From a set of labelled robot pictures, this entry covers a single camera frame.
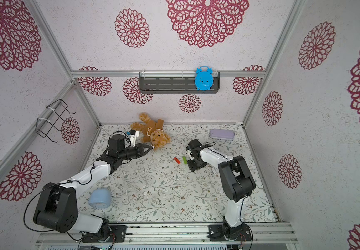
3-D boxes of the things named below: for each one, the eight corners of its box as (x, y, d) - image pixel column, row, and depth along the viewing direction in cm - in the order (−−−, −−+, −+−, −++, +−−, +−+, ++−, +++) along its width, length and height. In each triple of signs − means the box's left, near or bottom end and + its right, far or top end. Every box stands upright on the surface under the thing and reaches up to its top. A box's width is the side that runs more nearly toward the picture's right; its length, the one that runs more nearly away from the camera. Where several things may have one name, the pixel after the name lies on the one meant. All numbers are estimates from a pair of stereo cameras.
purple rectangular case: (210, 138, 114) (210, 135, 111) (209, 131, 119) (210, 127, 116) (233, 140, 113) (235, 137, 110) (232, 133, 118) (234, 129, 115)
